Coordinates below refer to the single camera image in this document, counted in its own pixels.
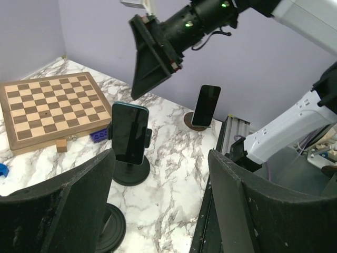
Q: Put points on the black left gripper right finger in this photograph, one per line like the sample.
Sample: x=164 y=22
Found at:
x=256 y=215

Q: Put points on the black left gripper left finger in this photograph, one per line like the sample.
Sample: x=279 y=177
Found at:
x=61 y=214

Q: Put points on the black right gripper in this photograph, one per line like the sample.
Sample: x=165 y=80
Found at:
x=156 y=59

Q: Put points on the black round-base phone stand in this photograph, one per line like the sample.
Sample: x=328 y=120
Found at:
x=113 y=229

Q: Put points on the black screen silver phone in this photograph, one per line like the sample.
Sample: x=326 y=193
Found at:
x=206 y=103

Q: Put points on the black ball-joint phone stand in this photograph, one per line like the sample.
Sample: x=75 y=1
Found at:
x=129 y=174

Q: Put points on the brown round phone stand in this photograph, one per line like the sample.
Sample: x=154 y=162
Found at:
x=190 y=123

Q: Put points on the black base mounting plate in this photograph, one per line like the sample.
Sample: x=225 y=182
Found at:
x=207 y=235

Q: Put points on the wooden cube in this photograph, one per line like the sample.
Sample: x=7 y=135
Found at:
x=61 y=145

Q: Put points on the blue plastic piece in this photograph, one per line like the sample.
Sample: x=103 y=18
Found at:
x=4 y=170

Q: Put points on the purple lego brick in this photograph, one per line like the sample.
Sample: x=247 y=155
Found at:
x=99 y=135

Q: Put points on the wooden chessboard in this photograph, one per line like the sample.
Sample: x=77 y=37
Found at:
x=37 y=112

